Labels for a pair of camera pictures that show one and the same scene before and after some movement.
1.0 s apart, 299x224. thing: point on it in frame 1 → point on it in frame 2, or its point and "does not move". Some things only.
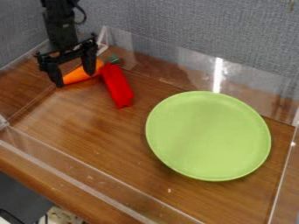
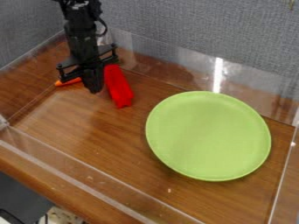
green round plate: (209, 135) does not move
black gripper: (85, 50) → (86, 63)
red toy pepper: (117, 84) does not move
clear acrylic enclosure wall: (172, 136) does not move
